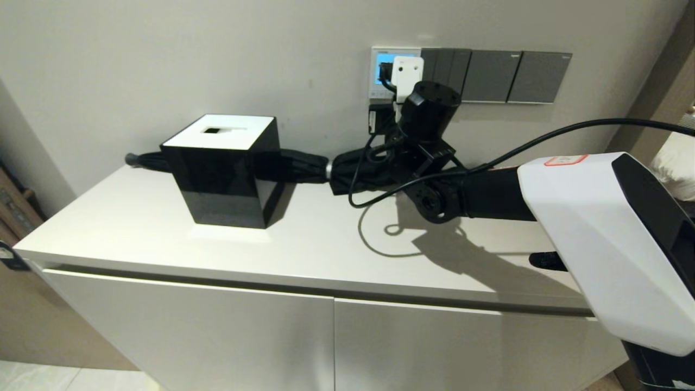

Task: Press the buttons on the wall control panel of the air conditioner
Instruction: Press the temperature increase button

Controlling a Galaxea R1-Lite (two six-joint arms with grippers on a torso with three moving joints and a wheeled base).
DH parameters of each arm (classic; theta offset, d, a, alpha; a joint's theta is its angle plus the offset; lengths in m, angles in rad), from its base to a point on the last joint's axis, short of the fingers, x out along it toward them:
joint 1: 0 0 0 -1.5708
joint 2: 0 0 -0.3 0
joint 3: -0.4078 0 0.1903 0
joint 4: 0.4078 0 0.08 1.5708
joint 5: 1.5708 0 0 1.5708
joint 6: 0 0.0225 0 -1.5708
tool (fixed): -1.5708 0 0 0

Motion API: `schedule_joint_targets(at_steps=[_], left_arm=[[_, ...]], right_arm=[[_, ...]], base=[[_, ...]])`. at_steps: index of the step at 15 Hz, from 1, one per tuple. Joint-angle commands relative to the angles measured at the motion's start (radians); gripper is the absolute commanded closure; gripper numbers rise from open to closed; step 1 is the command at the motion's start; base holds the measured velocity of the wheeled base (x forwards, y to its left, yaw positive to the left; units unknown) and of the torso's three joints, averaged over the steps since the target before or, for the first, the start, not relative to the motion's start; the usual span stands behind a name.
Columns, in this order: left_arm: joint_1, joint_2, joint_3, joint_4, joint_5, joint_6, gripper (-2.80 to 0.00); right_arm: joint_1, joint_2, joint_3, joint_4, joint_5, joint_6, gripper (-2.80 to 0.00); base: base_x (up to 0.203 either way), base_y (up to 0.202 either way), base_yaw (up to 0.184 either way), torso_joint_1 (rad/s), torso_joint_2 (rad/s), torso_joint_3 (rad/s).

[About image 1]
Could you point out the white cabinet door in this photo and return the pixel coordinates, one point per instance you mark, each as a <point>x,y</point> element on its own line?
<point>206,336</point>
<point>461,353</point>

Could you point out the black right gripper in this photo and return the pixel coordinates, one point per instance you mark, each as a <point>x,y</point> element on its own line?
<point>397,129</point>

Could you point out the black tissue box white lid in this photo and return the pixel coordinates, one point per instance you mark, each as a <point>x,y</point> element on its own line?
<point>222,179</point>

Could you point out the white wall thermostat panel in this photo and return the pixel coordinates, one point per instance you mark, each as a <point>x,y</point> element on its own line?
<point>374,91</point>

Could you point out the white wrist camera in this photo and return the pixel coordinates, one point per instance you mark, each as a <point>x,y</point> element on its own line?
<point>408,73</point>

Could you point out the white sideboard cabinet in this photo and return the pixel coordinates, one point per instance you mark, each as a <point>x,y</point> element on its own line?
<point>304,244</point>

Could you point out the grey single wall switch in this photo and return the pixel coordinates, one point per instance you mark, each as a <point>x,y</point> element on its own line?
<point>540,77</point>
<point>494,76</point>

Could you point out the grey triple rocker wall switch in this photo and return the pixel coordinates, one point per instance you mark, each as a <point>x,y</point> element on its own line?
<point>450,68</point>

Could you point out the brown wooden door frame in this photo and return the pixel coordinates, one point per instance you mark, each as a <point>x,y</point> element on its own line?
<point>668,70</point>

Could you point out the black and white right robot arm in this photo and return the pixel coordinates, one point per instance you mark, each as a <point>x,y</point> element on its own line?
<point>592,228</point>

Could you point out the white bed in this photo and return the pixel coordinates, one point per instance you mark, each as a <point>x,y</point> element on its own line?
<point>676,163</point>

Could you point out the black folded umbrella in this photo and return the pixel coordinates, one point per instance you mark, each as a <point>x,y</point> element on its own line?
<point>342,171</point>

